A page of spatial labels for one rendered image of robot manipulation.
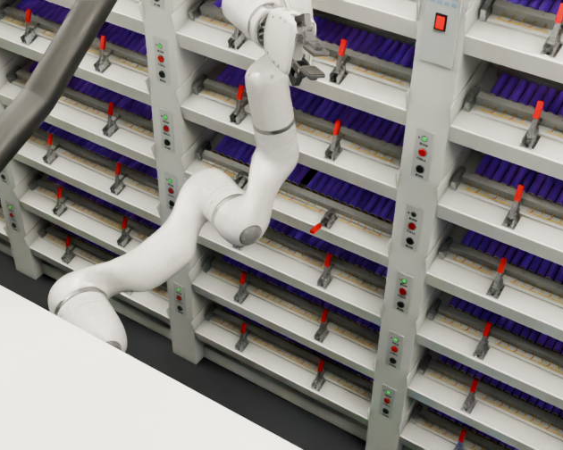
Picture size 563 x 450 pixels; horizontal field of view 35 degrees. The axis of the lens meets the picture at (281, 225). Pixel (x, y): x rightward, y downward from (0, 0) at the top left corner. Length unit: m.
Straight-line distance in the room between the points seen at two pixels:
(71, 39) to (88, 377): 0.24
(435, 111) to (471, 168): 0.23
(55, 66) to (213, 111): 1.58
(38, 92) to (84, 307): 1.32
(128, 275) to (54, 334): 1.37
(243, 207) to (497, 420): 0.88
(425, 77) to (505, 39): 0.18
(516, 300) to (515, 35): 0.62
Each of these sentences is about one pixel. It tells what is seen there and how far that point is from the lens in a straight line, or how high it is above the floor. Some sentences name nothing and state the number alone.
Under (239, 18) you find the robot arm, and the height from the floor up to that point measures 1.37.
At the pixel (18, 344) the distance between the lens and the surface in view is 0.58.
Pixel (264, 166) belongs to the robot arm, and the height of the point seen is 1.01.
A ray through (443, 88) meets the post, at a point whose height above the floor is 1.23.
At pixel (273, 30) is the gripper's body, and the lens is 1.63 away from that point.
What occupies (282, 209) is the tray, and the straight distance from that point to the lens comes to 2.23.
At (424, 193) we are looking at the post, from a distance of 1.96.
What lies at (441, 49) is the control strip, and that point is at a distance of 1.77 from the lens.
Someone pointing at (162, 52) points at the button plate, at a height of 1.09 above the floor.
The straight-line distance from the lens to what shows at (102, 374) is 0.55.
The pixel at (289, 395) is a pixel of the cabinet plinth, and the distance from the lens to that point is 2.75.
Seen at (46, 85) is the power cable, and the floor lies 1.81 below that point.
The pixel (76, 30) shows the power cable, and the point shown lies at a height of 1.84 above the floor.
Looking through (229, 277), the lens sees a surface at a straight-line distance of 2.61.
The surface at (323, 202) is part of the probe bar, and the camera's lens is 2.19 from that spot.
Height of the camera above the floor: 2.14
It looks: 39 degrees down
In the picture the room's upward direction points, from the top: 1 degrees clockwise
